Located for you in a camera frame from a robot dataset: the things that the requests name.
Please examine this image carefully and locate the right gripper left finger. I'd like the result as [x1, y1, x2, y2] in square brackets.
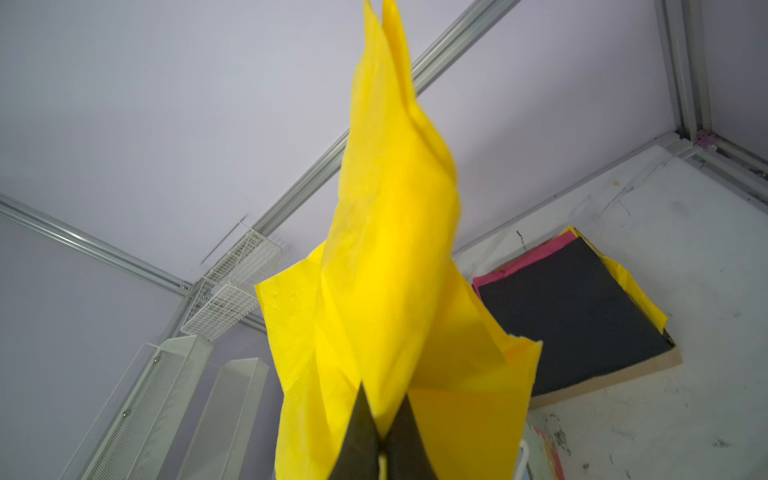
[328, 385, 380, 480]

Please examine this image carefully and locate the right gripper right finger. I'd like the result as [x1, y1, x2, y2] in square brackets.
[383, 396, 438, 480]

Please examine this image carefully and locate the single yellow paper napkin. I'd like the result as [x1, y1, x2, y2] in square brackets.
[256, 1, 542, 479]

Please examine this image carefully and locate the yellow napkin stack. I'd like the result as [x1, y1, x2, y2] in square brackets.
[471, 226, 682, 409]

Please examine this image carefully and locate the white wire basket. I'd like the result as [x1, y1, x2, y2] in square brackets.
[180, 228, 282, 341]

